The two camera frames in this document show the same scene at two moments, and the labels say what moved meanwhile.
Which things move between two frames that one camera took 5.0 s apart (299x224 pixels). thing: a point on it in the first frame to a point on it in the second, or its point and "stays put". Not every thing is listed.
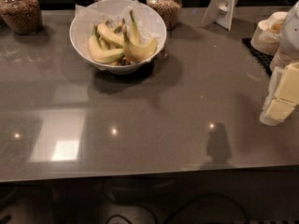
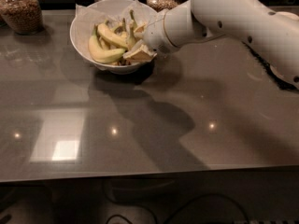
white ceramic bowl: (118, 35) stays put
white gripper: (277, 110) to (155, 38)
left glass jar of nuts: (20, 10) stays put
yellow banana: (100, 55) stays put
